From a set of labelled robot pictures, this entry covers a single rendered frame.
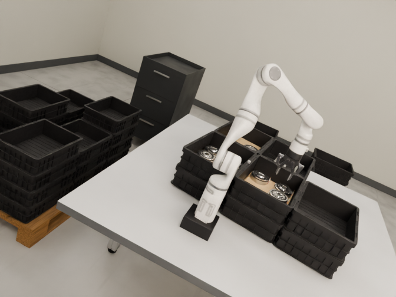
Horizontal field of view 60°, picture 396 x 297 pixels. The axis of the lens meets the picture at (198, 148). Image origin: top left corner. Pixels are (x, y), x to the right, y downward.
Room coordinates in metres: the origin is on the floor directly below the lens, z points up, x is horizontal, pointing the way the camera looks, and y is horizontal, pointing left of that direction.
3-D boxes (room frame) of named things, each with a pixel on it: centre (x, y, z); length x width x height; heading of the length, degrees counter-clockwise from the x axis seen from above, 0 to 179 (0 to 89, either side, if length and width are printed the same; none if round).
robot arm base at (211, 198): (1.33, -0.14, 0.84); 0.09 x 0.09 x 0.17; 74
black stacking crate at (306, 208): (1.52, -0.70, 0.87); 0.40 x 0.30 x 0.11; 162
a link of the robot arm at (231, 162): (1.33, -0.14, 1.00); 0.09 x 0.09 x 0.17; 81
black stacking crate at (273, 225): (1.61, -0.41, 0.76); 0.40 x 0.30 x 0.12; 162
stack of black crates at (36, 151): (1.70, 0.86, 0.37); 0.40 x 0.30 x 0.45; 170
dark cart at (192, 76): (3.41, 0.51, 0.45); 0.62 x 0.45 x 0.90; 170
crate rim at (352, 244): (1.52, -0.70, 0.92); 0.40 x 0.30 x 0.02; 162
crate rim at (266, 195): (1.61, -0.41, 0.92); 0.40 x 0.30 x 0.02; 162
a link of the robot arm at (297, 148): (1.62, -0.45, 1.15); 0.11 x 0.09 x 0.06; 161
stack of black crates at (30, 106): (2.16, 1.19, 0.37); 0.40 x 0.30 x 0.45; 170
